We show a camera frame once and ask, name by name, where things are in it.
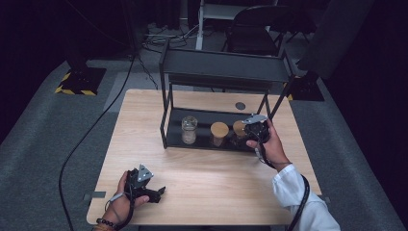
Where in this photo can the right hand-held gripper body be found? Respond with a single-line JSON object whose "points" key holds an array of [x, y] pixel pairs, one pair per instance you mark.
{"points": [[257, 130]]}

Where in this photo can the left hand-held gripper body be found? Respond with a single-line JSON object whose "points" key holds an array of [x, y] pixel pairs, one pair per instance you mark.
{"points": [[139, 179]]}

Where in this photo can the glass jar with dark contents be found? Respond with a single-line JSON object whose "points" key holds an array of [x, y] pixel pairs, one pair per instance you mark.
{"points": [[239, 127]]}

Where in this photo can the glass jar with pale contents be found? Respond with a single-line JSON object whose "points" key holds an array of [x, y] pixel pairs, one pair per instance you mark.
{"points": [[219, 129]]}

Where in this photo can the glass jar with clear lid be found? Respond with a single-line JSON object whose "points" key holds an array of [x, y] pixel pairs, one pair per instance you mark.
{"points": [[189, 134]]}

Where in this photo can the black metal shelf rack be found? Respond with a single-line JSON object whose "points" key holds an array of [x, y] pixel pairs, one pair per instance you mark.
{"points": [[221, 65]]}

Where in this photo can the person's right hand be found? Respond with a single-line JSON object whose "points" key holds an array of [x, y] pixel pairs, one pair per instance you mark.
{"points": [[275, 150]]}

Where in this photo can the person's left hand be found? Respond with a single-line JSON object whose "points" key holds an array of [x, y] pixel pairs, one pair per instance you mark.
{"points": [[122, 207]]}

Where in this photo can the grey tape strip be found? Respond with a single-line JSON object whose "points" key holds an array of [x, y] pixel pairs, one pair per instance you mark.
{"points": [[97, 194]]}

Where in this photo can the black chair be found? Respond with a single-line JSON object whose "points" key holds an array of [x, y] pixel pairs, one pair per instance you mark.
{"points": [[253, 32]]}

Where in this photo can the grey fabric panel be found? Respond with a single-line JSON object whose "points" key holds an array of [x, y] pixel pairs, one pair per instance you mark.
{"points": [[336, 35]]}

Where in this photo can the black yellow striped base plate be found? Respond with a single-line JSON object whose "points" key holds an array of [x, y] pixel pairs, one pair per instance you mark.
{"points": [[306, 88], [81, 80]]}

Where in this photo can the white metal frame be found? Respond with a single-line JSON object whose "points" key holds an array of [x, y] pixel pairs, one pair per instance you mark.
{"points": [[199, 29]]}

